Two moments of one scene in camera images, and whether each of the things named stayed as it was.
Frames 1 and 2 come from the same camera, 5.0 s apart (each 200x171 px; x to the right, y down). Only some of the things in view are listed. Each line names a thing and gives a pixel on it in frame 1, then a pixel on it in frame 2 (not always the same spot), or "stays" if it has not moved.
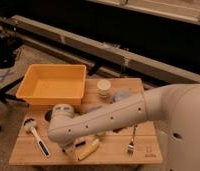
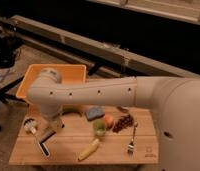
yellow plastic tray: [52, 84] stays
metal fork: [130, 148] stays
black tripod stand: [5, 49] stays
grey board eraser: [80, 144] to [44, 135]
